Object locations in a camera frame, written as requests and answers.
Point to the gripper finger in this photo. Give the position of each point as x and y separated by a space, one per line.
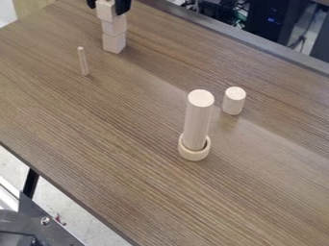
122 5
91 3

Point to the black table leg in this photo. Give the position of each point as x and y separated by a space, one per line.
30 184

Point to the short wooden cylinder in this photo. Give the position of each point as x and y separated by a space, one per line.
234 102

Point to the black metal base plate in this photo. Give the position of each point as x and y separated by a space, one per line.
30 229

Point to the tall wooden cylinder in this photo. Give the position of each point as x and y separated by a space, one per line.
198 121

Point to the wooden cube block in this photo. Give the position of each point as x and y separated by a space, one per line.
115 27
105 11
114 43

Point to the thin wooden peg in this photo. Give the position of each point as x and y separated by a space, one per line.
83 61

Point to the black computer case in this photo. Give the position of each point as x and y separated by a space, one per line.
270 16

